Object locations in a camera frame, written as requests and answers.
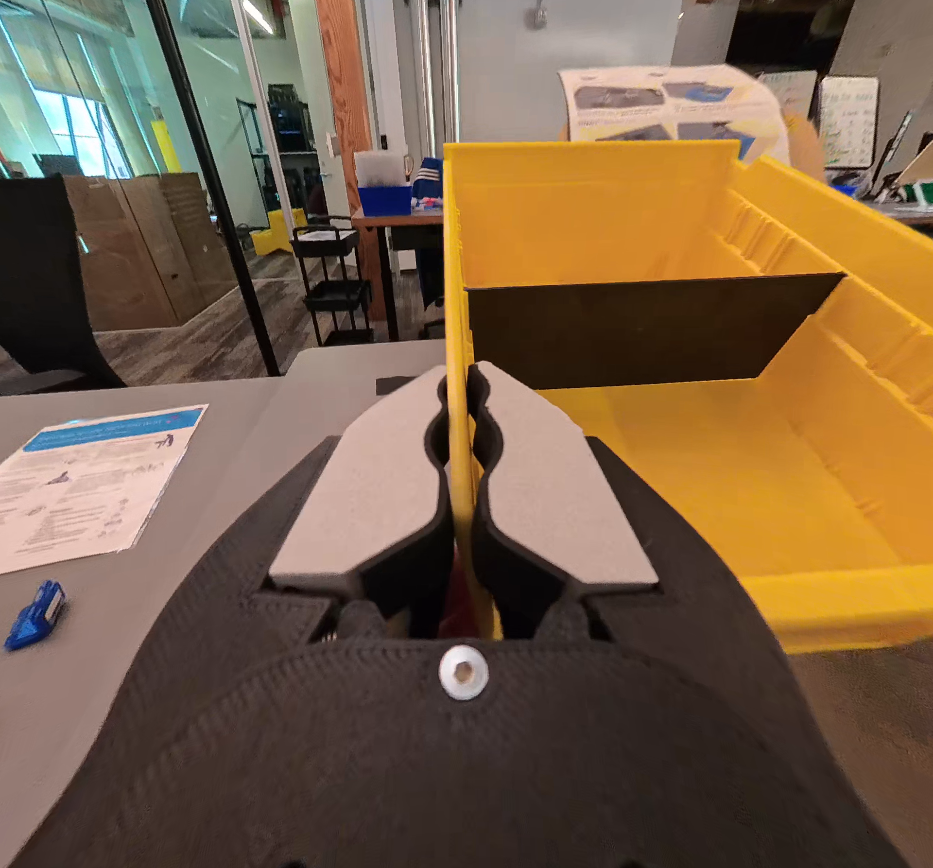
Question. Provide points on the black chair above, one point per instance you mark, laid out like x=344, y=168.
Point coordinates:
x=44, y=263

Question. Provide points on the yellow plastic bin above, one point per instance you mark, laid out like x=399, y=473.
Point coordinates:
x=656, y=212

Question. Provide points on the metal pipes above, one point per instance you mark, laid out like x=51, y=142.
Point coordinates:
x=437, y=44

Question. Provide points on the wooden board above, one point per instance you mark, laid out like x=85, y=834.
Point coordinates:
x=805, y=146

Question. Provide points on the black utility cart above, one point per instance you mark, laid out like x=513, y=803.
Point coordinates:
x=332, y=292

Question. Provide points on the blue header paper sheet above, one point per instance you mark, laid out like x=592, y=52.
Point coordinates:
x=87, y=481

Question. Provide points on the black pole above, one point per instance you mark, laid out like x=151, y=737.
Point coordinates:
x=197, y=146

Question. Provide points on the wooden pillar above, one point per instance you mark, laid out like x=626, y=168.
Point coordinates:
x=342, y=44

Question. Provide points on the large cardboard box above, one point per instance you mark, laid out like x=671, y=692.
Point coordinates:
x=146, y=248

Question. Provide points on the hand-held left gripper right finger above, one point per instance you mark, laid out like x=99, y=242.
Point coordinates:
x=561, y=511

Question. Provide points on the small blue device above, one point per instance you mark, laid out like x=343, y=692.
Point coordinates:
x=36, y=616

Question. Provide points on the white box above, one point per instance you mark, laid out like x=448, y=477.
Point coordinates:
x=383, y=168

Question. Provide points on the black bin divider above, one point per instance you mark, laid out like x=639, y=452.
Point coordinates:
x=619, y=328

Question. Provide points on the whiteboard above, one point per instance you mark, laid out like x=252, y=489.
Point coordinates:
x=849, y=121

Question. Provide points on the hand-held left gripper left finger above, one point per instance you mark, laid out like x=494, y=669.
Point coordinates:
x=364, y=503

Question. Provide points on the wooden desk with black legs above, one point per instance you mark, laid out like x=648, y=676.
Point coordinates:
x=397, y=218

